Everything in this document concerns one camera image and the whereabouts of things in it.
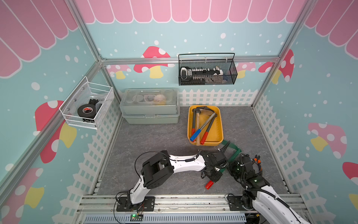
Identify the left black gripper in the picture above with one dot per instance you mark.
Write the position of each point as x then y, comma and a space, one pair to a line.
216, 177

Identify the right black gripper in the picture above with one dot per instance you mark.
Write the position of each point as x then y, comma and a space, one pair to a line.
232, 164

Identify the red-handled small hoe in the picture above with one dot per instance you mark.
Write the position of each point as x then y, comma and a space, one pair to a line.
194, 118

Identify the wooden-handled hatchet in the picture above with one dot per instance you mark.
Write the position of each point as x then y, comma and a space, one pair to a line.
197, 126

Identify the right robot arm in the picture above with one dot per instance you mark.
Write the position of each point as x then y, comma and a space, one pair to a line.
258, 194

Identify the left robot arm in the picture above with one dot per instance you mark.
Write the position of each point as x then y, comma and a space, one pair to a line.
159, 168

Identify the yellow plastic storage tray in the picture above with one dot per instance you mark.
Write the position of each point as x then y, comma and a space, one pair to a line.
215, 136

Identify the translucent green storage box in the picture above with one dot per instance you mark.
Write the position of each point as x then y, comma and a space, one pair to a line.
151, 106

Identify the white socket bit set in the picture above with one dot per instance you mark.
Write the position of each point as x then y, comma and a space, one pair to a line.
199, 75

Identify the green circuit board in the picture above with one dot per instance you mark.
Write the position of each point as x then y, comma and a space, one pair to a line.
136, 217

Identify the black tape roll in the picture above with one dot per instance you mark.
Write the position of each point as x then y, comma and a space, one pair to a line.
87, 111

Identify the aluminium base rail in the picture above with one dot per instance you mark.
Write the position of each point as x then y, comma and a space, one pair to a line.
168, 209

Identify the white wire wall basket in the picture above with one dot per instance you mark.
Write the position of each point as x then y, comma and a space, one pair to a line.
87, 93

